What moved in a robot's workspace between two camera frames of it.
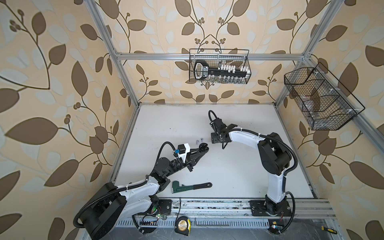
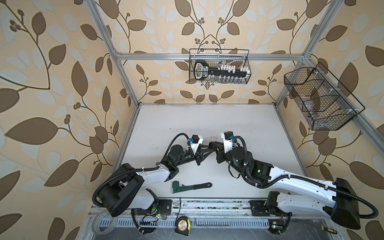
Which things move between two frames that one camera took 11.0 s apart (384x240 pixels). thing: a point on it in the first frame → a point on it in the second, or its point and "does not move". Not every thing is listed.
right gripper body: (214, 136) → (222, 156)
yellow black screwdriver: (329, 230) does not move
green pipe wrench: (177, 188) does not move
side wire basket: (325, 103) does not move
